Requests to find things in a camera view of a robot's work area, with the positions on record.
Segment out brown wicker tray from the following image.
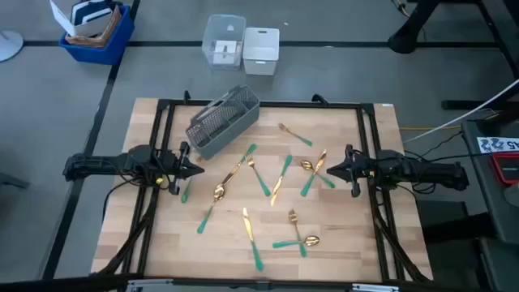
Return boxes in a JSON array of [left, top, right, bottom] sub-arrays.
[[64, 6, 122, 49]]

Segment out silver metal bracket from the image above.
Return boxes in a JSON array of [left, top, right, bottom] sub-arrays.
[[350, 283, 401, 292], [125, 278, 175, 292]]

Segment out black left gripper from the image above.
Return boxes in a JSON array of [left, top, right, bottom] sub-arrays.
[[156, 140, 205, 196]]

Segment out gold fork with green handle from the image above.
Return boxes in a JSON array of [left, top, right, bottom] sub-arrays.
[[245, 153, 272, 198], [277, 122, 314, 148], [287, 208, 308, 259]]

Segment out red-edged black device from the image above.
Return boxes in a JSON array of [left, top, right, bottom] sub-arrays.
[[488, 152, 519, 187]]

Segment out white cable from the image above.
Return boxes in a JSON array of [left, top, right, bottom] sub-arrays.
[[402, 78, 519, 144]]

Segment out black desk frame legs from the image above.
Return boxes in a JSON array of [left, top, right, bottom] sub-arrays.
[[387, 0, 519, 111]]

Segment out white round stand base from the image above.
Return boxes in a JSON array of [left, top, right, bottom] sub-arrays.
[[0, 29, 24, 63]]

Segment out translucent white plastic container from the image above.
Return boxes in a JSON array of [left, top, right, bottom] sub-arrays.
[[242, 27, 281, 77]]

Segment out small white box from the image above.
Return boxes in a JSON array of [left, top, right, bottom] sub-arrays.
[[212, 39, 237, 66]]

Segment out blue plastic bin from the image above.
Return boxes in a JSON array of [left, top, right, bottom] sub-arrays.
[[58, 3, 136, 67]]

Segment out white cardboard box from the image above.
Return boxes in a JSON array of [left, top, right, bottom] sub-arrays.
[[49, 0, 117, 37]]

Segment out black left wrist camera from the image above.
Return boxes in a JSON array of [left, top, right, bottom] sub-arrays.
[[127, 144, 158, 174]]

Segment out grey mesh cutlery basket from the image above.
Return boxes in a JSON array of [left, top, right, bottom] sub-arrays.
[[185, 84, 261, 161]]

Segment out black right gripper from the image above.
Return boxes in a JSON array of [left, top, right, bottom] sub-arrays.
[[326, 144, 378, 199]]

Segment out green-handled gold cutlery piece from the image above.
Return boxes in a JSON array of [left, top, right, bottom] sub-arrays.
[[180, 178, 193, 204]]

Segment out black side table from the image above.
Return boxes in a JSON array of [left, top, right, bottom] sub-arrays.
[[460, 117, 519, 292]]

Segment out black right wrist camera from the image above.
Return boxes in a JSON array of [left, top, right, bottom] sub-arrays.
[[375, 148, 405, 174]]

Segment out gold spoon with green handle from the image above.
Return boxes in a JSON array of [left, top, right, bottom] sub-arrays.
[[272, 234, 321, 250], [299, 159, 337, 190], [196, 182, 226, 235]]

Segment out yellow floor cable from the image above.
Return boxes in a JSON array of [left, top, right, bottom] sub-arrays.
[[399, 124, 463, 132]]

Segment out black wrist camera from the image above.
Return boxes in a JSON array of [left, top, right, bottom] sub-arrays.
[[127, 144, 158, 174], [375, 148, 405, 174]]

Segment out clear plastic container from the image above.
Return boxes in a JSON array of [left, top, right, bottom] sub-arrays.
[[201, 14, 247, 72]]

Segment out white printed label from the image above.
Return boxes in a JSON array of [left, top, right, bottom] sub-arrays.
[[476, 136, 519, 155]]

